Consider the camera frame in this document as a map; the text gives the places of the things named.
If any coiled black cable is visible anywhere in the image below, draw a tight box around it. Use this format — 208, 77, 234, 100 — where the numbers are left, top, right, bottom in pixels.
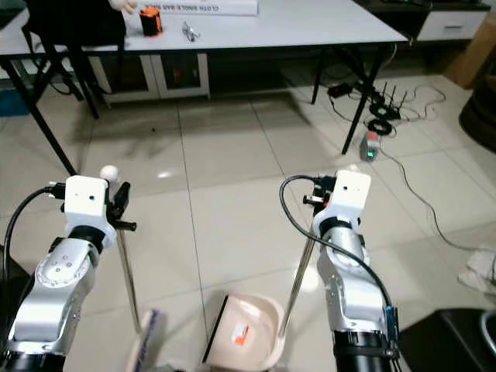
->
367, 117, 398, 136

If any blue box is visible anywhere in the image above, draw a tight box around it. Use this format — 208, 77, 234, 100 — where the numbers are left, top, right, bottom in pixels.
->
0, 88, 26, 118

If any beige dustpan with long handle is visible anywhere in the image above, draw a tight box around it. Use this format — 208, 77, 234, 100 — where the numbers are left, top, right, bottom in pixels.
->
201, 203, 319, 372

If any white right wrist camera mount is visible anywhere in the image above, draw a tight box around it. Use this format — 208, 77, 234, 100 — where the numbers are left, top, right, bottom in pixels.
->
318, 170, 372, 230

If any broom with metal handle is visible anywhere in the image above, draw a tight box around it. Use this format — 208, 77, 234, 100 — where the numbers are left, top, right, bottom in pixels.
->
115, 230, 165, 372

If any long white printed box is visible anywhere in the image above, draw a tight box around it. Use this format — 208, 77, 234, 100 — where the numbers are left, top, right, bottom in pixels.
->
136, 0, 259, 17

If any white low cabinet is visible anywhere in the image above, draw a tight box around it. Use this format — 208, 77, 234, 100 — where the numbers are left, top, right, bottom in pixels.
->
99, 52, 211, 102

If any crumpled white cloth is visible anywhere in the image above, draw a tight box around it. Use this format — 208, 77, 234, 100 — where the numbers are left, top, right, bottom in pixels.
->
456, 246, 496, 293

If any orange and black canister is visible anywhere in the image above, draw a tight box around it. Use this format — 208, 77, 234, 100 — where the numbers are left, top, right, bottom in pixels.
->
139, 6, 164, 37

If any person's pale hand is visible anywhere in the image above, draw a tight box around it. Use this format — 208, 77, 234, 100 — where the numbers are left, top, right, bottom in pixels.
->
109, 0, 140, 16

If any small metal clip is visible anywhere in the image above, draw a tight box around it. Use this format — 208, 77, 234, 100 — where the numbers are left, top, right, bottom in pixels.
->
181, 22, 202, 42

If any thin grey floor cable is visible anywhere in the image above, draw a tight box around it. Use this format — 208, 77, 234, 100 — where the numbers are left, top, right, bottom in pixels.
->
382, 147, 483, 253

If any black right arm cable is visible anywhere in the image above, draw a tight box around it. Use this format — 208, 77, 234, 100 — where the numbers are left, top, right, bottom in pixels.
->
281, 175, 398, 330

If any grey device with green light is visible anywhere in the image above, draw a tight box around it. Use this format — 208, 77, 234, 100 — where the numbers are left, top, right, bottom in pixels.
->
360, 130, 385, 162

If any white table with black legs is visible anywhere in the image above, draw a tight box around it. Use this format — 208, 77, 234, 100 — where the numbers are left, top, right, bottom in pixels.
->
0, 0, 412, 176

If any white drawer cabinet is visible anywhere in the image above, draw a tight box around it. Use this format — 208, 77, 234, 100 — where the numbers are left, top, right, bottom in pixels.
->
416, 9, 491, 42

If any black leather seat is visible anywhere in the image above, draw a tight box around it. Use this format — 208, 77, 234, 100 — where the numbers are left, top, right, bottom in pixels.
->
395, 308, 496, 372

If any round black stool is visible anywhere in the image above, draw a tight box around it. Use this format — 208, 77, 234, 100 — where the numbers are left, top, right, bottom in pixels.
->
458, 91, 496, 153

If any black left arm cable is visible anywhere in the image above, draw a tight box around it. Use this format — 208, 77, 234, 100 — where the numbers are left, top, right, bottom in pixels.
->
4, 184, 67, 272

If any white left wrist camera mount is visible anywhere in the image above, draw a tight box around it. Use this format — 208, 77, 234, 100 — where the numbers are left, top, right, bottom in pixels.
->
64, 175, 114, 234

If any black power adapter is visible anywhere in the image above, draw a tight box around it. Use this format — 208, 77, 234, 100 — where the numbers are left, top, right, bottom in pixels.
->
327, 81, 354, 98

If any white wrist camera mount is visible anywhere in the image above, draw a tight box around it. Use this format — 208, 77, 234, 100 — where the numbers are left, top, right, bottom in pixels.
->
318, 170, 372, 230
64, 175, 114, 234

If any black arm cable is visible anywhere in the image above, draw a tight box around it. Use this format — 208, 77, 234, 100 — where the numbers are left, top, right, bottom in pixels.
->
281, 175, 398, 330
4, 184, 67, 272

